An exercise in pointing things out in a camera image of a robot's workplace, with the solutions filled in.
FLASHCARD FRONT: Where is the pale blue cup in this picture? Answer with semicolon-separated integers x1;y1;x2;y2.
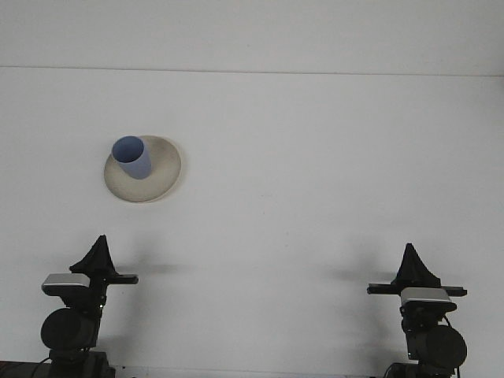
111;135;153;180

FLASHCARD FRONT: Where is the pale round plate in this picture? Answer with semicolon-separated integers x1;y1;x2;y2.
103;135;185;204

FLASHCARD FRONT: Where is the dark brown base board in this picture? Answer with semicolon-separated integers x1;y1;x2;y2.
0;360;52;378

